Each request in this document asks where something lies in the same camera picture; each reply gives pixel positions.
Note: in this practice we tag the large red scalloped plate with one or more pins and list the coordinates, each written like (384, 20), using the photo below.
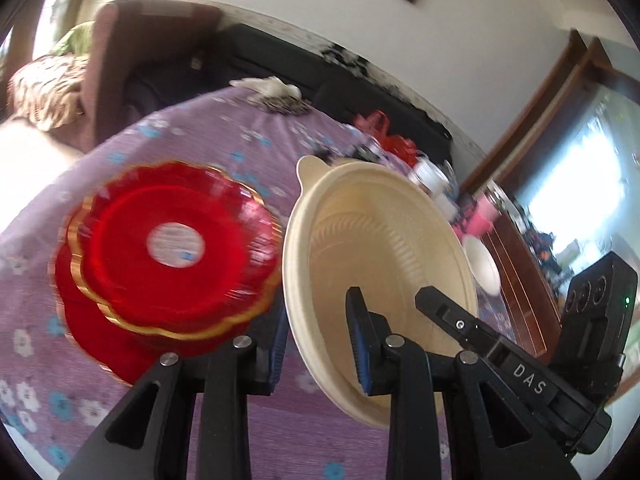
(127, 355)

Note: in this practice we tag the patterned blanket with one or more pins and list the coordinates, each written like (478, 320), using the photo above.
(47, 91)

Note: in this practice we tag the black sofa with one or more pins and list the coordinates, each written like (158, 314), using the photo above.
(330, 81)

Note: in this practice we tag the leopard print cloth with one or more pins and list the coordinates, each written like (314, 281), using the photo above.
(282, 105)

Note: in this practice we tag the red plastic bag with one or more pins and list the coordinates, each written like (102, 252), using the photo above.
(377, 125)

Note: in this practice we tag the purple floral tablecloth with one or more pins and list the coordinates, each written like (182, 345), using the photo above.
(58, 394)

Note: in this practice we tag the pink knitted jar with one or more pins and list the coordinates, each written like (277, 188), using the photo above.
(477, 218)

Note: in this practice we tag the white cloth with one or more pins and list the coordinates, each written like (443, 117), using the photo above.
(270, 87)

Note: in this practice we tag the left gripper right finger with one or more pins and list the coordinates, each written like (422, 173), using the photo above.
(491, 434)

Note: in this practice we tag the maroon armchair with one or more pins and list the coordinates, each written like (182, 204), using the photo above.
(125, 35)

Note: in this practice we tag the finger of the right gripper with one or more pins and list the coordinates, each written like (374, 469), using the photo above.
(470, 332)

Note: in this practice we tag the small red scalloped plate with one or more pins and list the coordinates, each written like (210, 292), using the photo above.
(176, 250)

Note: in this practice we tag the cream ribbed plastic bowl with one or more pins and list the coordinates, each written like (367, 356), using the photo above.
(364, 225)

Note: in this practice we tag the white plastic jar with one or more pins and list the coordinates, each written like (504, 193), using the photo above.
(428, 177)

